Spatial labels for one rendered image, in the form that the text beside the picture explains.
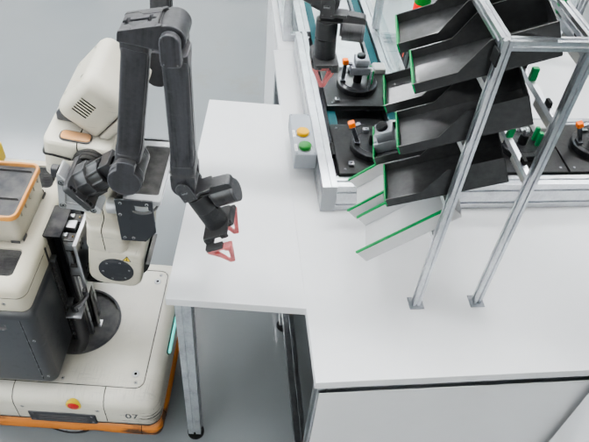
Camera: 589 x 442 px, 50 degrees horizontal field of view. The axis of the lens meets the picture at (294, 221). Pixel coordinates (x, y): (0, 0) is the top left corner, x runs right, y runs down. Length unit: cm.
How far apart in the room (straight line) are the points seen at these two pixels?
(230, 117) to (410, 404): 115
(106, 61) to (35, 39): 294
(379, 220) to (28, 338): 110
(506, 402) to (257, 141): 112
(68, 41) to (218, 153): 249
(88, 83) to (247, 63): 269
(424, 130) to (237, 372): 145
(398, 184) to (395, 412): 62
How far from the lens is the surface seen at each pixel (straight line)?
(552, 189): 213
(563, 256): 204
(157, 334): 235
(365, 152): 197
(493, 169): 146
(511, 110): 137
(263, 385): 255
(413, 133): 145
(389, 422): 183
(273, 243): 183
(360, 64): 221
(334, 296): 173
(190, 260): 179
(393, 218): 168
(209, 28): 452
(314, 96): 223
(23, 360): 219
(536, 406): 193
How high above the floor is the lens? 223
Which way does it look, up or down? 46 degrees down
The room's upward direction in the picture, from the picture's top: 6 degrees clockwise
